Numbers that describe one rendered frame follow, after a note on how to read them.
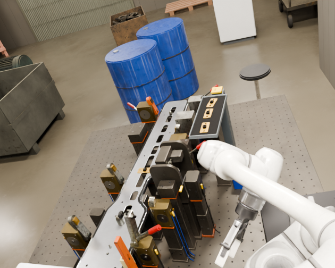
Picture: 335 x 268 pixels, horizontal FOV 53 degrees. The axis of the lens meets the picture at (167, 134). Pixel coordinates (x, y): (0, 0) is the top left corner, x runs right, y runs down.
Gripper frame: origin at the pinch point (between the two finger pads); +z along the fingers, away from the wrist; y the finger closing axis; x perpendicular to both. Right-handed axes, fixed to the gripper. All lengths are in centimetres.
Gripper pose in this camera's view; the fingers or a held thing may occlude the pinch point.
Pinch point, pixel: (225, 257)
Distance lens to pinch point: 127.9
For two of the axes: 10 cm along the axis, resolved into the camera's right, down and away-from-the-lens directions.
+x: -8.1, -3.8, 4.4
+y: 4.4, 1.0, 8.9
